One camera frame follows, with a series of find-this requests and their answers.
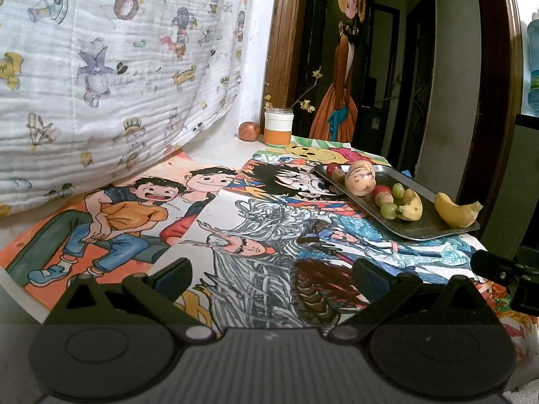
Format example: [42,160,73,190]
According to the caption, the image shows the white and orange jar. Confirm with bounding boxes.
[264,108,293,147]

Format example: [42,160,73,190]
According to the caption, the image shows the dried flower twigs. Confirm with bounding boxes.
[264,67,323,114]

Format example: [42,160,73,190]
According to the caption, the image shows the water bottle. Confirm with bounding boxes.
[524,8,539,116]

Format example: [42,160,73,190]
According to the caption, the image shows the yellow banana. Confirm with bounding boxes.
[435,192,483,228]
[398,188,423,222]

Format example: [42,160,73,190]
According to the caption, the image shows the painted woman poster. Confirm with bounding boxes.
[309,0,367,141]

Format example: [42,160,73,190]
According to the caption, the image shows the fantasy anime drawing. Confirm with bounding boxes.
[172,189,489,329]

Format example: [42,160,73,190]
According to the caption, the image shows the dark wooden door frame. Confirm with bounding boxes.
[457,0,525,222]

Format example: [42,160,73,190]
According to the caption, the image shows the cartoon kids drawing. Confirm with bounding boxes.
[4,149,241,308]

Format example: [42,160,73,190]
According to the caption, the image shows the spiky hair cartoon drawing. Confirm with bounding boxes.
[219,154,358,211]

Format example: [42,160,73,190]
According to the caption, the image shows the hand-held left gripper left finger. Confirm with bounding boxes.
[51,257,220,342]

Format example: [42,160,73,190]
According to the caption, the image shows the brown wooden door frame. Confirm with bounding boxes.
[265,0,312,135]

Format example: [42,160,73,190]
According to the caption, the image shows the printed blanket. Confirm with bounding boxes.
[0,0,253,220]

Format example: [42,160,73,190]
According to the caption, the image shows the metal tray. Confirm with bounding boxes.
[314,163,481,241]

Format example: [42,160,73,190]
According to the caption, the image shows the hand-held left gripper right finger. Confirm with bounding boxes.
[324,257,498,341]

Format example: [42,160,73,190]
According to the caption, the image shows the yellow bear drawing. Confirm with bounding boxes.
[257,135,394,169]

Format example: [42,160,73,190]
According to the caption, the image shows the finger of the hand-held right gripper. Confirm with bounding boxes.
[471,250,521,284]

